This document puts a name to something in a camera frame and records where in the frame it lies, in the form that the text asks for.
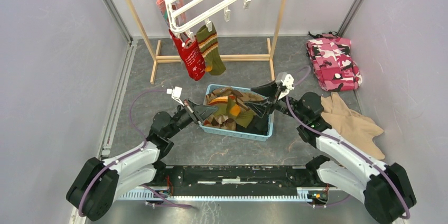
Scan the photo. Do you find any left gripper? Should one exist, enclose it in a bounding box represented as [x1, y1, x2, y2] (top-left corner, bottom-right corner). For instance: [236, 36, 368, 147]
[166, 98, 219, 138]

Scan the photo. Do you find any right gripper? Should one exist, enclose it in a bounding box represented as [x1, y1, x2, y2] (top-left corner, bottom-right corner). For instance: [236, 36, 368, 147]
[244, 80, 307, 123]

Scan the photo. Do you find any green striped sock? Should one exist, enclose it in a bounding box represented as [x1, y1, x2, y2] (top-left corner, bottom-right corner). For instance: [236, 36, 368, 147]
[196, 23, 226, 76]
[204, 95, 255, 130]

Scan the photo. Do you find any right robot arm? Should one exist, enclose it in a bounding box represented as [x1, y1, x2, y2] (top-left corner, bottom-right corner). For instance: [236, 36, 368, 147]
[246, 72, 417, 223]

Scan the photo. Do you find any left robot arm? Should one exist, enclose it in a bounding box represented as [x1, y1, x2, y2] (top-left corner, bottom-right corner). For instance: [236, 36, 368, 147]
[66, 87, 218, 221]

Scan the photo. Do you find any black garment in basket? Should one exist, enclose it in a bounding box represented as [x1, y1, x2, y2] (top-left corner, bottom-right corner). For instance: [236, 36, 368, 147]
[236, 114, 269, 136]

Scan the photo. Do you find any light blue plastic basket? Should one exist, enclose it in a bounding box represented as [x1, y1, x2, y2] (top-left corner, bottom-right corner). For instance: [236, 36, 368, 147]
[200, 84, 274, 142]

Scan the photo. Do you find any red snowflake sock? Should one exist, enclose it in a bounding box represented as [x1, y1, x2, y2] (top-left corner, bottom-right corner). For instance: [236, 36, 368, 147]
[180, 39, 206, 81]

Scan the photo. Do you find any pink camouflage bag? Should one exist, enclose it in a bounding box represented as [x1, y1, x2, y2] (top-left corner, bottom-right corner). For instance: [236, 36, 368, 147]
[306, 31, 363, 92]

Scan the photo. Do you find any beige cloth on floor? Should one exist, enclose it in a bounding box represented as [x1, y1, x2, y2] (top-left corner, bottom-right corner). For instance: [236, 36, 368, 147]
[321, 92, 385, 160]

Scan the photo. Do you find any pink patterned sock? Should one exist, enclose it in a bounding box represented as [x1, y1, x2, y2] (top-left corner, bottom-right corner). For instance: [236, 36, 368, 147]
[156, 0, 186, 26]

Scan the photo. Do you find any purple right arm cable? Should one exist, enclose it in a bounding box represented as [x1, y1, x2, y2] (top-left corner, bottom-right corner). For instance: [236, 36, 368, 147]
[285, 64, 412, 220]

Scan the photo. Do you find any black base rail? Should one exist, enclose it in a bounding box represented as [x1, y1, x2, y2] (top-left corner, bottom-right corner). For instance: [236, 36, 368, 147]
[145, 165, 334, 197]

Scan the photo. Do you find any wooden rack frame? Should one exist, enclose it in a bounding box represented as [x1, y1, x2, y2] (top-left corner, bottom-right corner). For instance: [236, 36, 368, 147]
[125, 0, 286, 83]

